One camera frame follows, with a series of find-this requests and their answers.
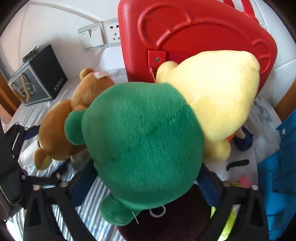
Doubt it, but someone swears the white duck plush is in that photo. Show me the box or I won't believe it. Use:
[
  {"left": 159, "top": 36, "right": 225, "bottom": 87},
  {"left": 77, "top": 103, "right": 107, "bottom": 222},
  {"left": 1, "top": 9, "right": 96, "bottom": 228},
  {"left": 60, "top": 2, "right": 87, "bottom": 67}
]
[{"left": 204, "top": 159, "right": 244, "bottom": 181}]

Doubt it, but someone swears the black gift bag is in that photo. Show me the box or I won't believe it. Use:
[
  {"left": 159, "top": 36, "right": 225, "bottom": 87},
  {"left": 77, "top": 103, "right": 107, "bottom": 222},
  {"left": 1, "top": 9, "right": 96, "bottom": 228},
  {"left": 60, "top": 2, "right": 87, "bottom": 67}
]
[{"left": 8, "top": 44, "right": 68, "bottom": 106}]

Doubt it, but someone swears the white wall socket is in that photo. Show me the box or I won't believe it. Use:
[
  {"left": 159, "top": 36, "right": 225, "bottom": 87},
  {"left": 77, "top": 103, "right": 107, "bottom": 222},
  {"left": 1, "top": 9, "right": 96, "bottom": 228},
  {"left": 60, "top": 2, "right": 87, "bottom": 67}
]
[{"left": 103, "top": 18, "right": 120, "bottom": 47}]

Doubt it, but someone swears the white paper roll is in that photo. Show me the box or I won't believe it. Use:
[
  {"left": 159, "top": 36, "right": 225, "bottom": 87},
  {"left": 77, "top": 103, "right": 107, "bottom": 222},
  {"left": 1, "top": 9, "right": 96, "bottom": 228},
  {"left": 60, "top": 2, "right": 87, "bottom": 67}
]
[{"left": 20, "top": 139, "right": 40, "bottom": 167}]

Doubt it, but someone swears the green wet wipes pack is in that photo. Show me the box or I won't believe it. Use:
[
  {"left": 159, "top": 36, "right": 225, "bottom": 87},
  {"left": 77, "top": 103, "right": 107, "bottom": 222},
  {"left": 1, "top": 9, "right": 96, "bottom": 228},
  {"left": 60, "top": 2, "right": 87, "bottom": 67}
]
[{"left": 218, "top": 204, "right": 240, "bottom": 241}]

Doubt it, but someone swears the green yellow plush toy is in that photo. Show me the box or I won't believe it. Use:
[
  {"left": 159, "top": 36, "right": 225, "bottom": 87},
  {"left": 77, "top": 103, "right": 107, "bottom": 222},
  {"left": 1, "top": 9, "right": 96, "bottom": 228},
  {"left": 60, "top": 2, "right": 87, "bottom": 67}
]
[{"left": 64, "top": 50, "right": 260, "bottom": 226}]

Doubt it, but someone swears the brown bear plush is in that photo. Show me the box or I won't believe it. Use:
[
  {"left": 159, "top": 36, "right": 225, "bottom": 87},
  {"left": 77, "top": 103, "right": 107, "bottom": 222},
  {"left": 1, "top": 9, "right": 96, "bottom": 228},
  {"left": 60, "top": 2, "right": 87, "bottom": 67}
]
[{"left": 33, "top": 67, "right": 116, "bottom": 171}]

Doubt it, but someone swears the red plastic suitcase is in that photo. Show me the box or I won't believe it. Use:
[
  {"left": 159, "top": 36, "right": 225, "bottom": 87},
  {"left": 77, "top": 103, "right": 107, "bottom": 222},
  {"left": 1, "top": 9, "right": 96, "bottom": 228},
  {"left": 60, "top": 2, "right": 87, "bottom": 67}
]
[{"left": 118, "top": 0, "right": 277, "bottom": 86}]

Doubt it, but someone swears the maroon fabric hat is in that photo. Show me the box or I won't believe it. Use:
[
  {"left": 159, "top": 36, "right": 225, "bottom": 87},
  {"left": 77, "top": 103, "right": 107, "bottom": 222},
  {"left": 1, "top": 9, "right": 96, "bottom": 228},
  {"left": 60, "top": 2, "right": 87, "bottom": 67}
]
[{"left": 118, "top": 184, "right": 211, "bottom": 240}]

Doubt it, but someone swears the pink wipes pack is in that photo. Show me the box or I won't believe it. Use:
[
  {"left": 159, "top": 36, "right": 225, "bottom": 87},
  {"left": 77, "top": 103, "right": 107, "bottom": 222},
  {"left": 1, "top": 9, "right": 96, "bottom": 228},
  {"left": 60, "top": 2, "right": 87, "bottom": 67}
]
[{"left": 233, "top": 175, "right": 253, "bottom": 188}]

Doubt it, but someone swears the blue plastic crate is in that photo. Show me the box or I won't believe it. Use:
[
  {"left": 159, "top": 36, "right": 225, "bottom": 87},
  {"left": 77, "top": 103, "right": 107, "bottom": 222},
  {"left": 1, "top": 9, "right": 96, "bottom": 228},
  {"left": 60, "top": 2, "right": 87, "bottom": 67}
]
[{"left": 257, "top": 111, "right": 295, "bottom": 240}]

